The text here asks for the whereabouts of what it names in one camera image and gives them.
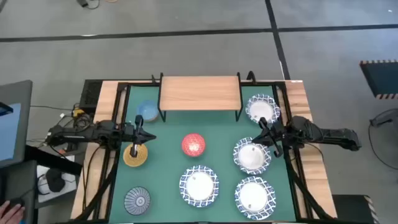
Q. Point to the dark mat with striped edge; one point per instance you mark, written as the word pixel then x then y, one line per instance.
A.
pixel 381 77

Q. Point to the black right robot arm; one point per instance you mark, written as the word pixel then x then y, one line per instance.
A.
pixel 326 135

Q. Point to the bowl light-blue inside yellow outside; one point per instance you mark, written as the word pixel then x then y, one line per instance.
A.
pixel 146 110

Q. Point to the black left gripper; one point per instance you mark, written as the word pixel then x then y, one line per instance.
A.
pixel 138 135

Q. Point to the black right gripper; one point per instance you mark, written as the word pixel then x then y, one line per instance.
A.
pixel 275 135

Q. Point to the bowl red inside navy-floral outside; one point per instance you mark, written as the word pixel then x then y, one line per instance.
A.
pixel 193 145

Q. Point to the black computer mouse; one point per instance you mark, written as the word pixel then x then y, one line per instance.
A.
pixel 16 202

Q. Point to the grey monitor with blue screen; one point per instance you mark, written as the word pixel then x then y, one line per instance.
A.
pixel 12 130

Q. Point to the large white bowl blue-patterned rim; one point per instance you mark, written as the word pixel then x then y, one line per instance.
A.
pixel 250 157
pixel 199 186
pixel 255 198
pixel 261 108

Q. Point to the navy striped small bowl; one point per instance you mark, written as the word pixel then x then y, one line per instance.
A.
pixel 137 201

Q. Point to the white paper sheet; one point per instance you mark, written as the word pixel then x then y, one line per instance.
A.
pixel 70 182

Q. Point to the black rounded device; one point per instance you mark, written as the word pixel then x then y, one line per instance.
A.
pixel 55 180

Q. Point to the black power adapter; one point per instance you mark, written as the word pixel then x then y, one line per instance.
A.
pixel 82 2

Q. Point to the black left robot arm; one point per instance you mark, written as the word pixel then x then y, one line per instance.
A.
pixel 77 135

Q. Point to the black desk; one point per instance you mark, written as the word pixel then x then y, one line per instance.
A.
pixel 18 183

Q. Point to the green table mat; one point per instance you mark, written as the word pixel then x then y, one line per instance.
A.
pixel 168 180

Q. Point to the wooden shelf black metal frame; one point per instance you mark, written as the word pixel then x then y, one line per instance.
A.
pixel 199 93

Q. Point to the person's hand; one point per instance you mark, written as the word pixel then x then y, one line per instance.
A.
pixel 11 214

